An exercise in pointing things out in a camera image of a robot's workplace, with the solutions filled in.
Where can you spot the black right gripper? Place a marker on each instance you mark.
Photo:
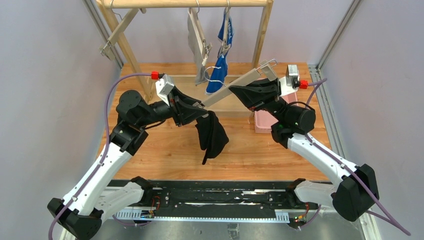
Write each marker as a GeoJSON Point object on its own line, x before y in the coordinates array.
{"type": "Point", "coordinates": [271, 94]}

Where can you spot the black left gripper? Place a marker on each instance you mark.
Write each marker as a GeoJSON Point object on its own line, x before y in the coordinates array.
{"type": "Point", "coordinates": [177, 110]}

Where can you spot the wooden clip hanger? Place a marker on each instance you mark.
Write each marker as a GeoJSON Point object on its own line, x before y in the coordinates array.
{"type": "Point", "coordinates": [265, 69]}

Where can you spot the grey underwear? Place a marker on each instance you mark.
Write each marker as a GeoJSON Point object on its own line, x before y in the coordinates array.
{"type": "Point", "coordinates": [201, 76]}

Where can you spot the black underwear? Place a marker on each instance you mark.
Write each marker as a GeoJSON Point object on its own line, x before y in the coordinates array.
{"type": "Point", "coordinates": [212, 136]}

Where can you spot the wooden hanger with grey underwear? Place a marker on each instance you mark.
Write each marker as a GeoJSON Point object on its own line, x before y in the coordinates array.
{"type": "Point", "coordinates": [196, 37]}

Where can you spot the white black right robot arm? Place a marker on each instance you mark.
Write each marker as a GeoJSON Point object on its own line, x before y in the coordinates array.
{"type": "Point", "coordinates": [352, 189]}

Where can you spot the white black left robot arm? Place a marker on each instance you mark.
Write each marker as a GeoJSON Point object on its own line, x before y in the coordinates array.
{"type": "Point", "coordinates": [82, 210]}

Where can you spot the blue underwear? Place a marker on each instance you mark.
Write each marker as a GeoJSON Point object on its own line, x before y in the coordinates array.
{"type": "Point", "coordinates": [220, 69]}

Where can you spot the wooden hanger with blue underwear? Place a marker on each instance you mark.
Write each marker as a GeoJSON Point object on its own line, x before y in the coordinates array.
{"type": "Point", "coordinates": [225, 30]}

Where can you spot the empty wooden hanger far left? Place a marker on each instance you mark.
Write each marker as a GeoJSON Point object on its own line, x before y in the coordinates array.
{"type": "Point", "coordinates": [117, 29]}

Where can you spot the wooden clothes rack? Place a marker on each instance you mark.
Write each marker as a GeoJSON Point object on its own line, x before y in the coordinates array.
{"type": "Point", "coordinates": [159, 38]}

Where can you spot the pink plastic basket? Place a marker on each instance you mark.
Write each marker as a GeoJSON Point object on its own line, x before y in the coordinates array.
{"type": "Point", "coordinates": [263, 120]}

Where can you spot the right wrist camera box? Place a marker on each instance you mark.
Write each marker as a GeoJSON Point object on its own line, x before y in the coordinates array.
{"type": "Point", "coordinates": [290, 78]}

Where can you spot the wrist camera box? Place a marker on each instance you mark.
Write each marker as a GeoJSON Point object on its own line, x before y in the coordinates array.
{"type": "Point", "coordinates": [290, 78]}
{"type": "Point", "coordinates": [163, 87]}

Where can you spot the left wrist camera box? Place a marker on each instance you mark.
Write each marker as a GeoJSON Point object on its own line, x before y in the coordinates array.
{"type": "Point", "coordinates": [163, 87]}

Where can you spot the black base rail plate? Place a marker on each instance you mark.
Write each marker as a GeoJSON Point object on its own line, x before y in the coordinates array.
{"type": "Point", "coordinates": [217, 201]}

